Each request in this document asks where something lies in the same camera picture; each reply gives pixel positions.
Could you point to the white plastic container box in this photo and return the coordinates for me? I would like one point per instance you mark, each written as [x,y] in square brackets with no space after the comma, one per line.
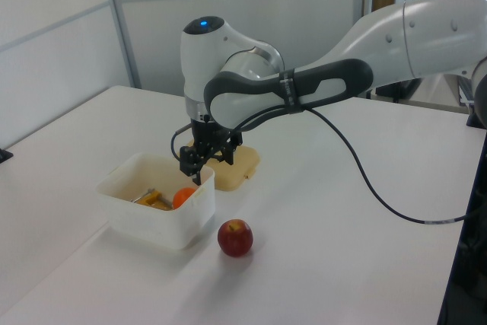
[152,226]

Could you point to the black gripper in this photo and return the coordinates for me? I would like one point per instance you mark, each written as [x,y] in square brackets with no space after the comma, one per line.
[205,136]

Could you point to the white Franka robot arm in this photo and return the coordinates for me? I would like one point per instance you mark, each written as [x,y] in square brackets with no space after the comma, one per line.
[380,47]

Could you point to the small black table clamp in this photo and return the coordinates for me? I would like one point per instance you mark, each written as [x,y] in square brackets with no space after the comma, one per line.
[5,155]

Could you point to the yellow clamp tool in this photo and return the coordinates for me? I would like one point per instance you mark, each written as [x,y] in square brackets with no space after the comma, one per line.
[154,199]

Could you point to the black box on desk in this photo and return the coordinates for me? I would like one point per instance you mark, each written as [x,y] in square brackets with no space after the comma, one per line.
[392,91]

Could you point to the orange mandarin fruit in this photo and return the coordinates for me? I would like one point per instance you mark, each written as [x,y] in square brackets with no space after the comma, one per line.
[182,197]

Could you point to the red apple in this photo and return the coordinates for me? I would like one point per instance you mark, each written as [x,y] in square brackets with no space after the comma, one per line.
[234,239]

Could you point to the black rig frame pole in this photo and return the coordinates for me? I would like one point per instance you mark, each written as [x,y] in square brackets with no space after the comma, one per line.
[470,264]

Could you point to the black pole foot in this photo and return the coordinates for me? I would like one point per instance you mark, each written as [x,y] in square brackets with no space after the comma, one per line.
[472,119]

